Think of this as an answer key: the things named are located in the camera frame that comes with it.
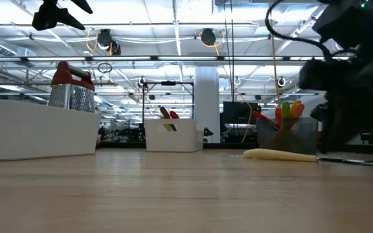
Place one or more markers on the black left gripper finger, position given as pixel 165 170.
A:
pixel 83 4
pixel 55 17

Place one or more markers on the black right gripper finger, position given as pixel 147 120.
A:
pixel 338 129

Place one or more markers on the yellow silicone spatula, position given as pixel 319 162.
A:
pixel 294 106

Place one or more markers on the green silicone spatula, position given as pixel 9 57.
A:
pixel 285 111

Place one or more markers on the orange silicone spatula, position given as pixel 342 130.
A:
pixel 278 114

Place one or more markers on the red silicone spatula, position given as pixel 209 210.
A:
pixel 261 117

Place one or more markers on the lime green silicone spoon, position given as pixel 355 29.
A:
pixel 167 127

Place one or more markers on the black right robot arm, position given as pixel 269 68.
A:
pixel 358 22

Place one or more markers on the grey translucent plastic bin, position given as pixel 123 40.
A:
pixel 300 139

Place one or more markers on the steel box grater red trim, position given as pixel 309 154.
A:
pixel 73 97

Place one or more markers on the black background monitor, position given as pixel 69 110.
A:
pixel 238 112

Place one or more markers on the white plastic bin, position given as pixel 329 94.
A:
pixel 180 137
pixel 37 129

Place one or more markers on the black background rig frame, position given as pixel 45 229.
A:
pixel 143 97

